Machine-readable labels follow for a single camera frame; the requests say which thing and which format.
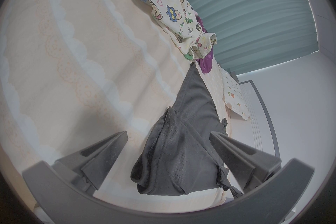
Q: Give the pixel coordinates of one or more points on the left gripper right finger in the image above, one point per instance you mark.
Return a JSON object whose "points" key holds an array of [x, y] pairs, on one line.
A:
{"points": [[249, 165]]}

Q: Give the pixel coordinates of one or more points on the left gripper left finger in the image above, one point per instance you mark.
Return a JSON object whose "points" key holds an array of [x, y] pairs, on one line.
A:
{"points": [[97, 162]]}

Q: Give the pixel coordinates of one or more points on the black T-shirt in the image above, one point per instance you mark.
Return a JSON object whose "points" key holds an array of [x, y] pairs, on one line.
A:
{"points": [[178, 144]]}

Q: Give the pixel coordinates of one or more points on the bed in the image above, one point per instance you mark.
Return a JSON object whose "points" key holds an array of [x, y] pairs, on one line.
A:
{"points": [[78, 60]]}

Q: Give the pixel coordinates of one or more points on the white printed pillow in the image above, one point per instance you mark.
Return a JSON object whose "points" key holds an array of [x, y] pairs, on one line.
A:
{"points": [[235, 97]]}

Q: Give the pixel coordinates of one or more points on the purple garment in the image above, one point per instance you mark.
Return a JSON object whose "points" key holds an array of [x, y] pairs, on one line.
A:
{"points": [[206, 65]]}

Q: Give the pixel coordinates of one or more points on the blue-green curtain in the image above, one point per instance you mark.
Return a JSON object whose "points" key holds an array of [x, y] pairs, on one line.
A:
{"points": [[249, 7]]}

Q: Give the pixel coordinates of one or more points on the white printed pyjama top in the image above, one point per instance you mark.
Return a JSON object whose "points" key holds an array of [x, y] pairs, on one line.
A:
{"points": [[170, 10]]}

